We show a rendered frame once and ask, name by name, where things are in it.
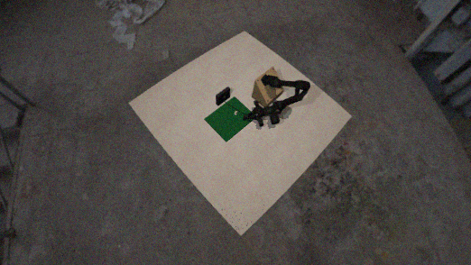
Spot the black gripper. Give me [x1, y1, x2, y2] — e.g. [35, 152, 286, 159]
[247, 100, 269, 127]

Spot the green circuit board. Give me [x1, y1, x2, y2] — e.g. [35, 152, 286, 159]
[204, 96, 253, 142]

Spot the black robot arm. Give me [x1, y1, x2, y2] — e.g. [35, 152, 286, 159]
[256, 74, 310, 124]

